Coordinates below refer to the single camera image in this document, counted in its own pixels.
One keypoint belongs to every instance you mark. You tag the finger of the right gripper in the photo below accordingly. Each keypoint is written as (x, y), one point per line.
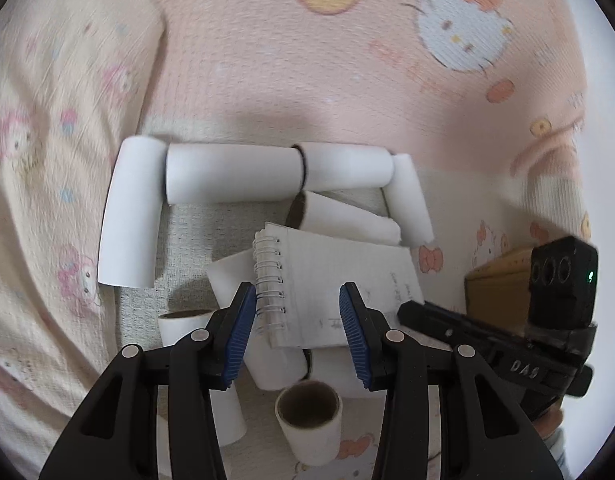
(462, 329)

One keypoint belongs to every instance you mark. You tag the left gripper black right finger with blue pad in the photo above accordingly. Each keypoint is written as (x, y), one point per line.
(484, 432)

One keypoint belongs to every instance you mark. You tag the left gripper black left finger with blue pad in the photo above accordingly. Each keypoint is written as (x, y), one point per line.
(113, 433)

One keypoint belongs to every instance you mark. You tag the white paper roll tube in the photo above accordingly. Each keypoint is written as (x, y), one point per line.
(227, 274)
(406, 203)
(334, 367)
(333, 167)
(231, 173)
(175, 325)
(310, 416)
(316, 213)
(131, 223)
(228, 418)
(273, 369)

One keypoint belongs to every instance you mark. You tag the spiral notebook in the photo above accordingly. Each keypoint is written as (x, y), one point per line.
(299, 275)

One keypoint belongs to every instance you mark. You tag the brown cardboard box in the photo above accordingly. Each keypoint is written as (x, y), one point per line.
(497, 292)

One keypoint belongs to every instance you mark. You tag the pink Hello Kitty mat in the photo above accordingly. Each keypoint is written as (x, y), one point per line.
(486, 96)

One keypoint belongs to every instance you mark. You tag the cream floral blanket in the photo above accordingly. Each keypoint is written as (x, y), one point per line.
(73, 79)

